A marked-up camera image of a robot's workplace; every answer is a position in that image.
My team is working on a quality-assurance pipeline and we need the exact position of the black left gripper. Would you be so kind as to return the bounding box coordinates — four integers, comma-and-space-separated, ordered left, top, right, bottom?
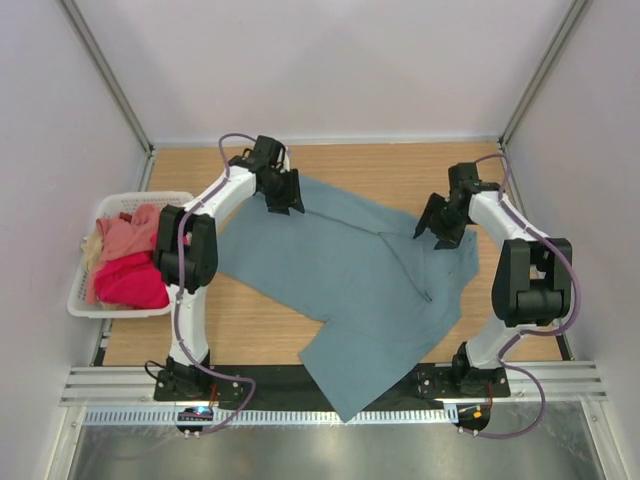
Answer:
259, 168, 304, 216

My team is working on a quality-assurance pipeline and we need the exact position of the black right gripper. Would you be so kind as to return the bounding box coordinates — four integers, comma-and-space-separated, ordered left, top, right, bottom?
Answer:
416, 193, 470, 251

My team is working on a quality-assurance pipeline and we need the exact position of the blue-grey t shirt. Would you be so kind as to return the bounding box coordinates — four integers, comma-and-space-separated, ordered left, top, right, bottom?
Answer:
218, 177, 479, 421

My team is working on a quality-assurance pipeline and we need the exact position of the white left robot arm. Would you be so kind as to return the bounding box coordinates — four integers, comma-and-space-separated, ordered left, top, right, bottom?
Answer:
153, 145, 304, 401

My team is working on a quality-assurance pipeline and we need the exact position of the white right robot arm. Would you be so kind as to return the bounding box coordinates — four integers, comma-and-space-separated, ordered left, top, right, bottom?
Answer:
414, 188, 573, 396

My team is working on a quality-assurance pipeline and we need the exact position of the salmon pink t shirt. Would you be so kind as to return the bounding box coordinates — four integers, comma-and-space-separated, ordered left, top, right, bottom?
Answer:
96, 204, 160, 262

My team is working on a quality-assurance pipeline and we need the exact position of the red t shirt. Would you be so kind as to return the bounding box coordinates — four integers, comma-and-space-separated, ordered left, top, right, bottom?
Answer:
93, 252, 169, 309

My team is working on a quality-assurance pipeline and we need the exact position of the white plastic laundry basket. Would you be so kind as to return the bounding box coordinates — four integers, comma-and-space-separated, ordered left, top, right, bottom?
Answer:
67, 191, 193, 319

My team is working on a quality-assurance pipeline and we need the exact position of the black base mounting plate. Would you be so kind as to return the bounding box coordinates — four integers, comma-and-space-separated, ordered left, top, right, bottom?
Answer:
145, 361, 511, 408

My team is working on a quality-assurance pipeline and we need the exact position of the cream t shirt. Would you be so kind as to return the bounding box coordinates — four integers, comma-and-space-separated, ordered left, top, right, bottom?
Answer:
81, 232, 104, 273

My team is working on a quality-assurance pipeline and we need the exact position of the right black camera box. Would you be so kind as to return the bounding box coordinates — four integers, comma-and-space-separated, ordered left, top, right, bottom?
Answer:
448, 162, 500, 194

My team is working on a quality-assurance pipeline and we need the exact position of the black camera box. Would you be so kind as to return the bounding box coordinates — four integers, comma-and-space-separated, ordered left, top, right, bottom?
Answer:
242, 135, 290, 172
448, 162, 500, 194

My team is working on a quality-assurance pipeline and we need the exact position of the left black camera box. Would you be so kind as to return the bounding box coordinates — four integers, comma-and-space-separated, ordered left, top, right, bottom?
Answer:
242, 135, 290, 172

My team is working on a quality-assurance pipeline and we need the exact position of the white slotted cable duct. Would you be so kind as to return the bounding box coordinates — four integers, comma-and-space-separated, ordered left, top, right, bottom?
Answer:
83, 404, 458, 427

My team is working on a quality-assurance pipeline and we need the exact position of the right aluminium frame post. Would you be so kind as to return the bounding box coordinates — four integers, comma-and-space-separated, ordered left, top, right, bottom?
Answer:
498, 0, 593, 152

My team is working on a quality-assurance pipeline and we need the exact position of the aluminium frame post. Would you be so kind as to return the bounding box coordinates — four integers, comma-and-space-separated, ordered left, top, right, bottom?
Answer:
498, 0, 593, 152
58, 0, 156, 160

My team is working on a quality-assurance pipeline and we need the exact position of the left aluminium frame post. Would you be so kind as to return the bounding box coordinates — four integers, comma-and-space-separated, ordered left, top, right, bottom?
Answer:
58, 0, 156, 160

